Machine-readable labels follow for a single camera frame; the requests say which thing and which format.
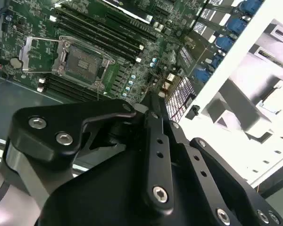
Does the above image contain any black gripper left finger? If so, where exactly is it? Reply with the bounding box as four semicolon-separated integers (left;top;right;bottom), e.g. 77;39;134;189
4;93;177;213

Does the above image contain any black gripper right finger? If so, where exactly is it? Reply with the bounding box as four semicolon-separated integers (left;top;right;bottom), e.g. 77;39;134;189
156;93;283;226

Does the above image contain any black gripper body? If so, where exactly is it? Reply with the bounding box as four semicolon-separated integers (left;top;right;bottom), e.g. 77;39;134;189
39;122;227;226

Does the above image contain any metal socket cover frame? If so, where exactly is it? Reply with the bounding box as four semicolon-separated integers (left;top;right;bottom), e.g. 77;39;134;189
18;35;70;74

